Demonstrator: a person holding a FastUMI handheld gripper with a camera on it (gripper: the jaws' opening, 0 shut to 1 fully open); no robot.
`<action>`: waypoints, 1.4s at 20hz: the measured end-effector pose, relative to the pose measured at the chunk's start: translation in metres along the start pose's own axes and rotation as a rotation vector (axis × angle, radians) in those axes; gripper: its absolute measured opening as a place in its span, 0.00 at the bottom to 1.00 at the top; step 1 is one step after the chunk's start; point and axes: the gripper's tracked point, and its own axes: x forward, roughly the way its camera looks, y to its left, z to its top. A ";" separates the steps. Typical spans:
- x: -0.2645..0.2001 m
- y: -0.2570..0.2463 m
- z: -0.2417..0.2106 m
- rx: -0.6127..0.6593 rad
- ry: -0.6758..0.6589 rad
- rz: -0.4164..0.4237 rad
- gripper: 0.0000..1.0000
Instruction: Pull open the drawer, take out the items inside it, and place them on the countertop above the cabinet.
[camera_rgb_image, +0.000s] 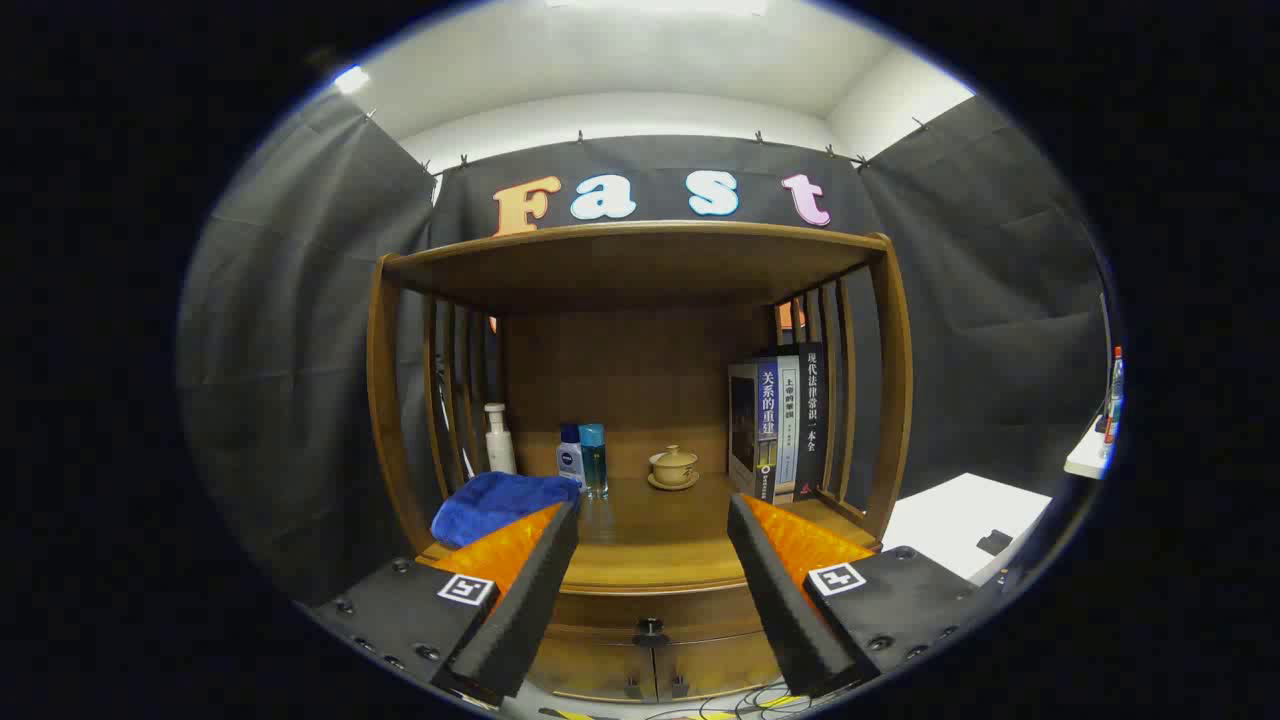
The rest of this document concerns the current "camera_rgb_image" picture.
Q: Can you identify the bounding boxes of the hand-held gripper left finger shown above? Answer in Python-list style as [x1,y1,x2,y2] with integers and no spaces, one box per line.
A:
[308,500,581,706]

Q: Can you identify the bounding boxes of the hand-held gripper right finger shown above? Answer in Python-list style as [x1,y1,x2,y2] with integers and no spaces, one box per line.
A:
[726,493,988,699]

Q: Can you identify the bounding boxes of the wooden drawer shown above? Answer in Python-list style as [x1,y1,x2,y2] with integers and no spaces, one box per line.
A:
[548,588,766,646]

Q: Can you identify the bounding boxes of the wooden countertop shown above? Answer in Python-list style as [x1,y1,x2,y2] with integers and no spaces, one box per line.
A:
[415,470,883,598]

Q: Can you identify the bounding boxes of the wooden cabinet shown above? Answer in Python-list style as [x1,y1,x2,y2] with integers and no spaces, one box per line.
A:
[366,220,913,703]

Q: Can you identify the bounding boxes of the blue towel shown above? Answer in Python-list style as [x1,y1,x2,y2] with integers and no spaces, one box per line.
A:
[431,472,583,549]

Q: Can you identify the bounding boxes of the white bottle with blue cap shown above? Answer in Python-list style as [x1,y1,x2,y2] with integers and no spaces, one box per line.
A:
[556,424,587,491]

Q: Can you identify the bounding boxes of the white pump bottle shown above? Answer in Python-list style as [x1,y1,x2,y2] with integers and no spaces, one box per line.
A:
[484,402,518,476]

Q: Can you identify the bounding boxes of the clear blue bottle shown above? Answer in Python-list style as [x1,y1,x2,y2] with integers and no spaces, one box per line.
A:
[579,423,610,499]

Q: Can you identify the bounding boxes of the beige lidded teacup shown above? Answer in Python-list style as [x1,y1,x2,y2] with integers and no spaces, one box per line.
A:
[649,445,699,484]

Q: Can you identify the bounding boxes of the blue spine book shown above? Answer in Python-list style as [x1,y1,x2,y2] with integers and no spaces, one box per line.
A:
[727,357,781,503]

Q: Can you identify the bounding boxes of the black spine book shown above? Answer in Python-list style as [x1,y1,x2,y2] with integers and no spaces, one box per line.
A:
[795,343,829,504]

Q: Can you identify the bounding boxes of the white side shelf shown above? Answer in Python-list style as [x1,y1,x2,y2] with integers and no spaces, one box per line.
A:
[1063,415,1113,481]

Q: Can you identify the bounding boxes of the red capped bottle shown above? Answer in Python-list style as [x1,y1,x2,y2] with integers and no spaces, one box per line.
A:
[1103,346,1125,446]

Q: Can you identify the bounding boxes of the black floor cables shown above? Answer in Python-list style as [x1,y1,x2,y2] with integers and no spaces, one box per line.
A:
[640,680,801,720]

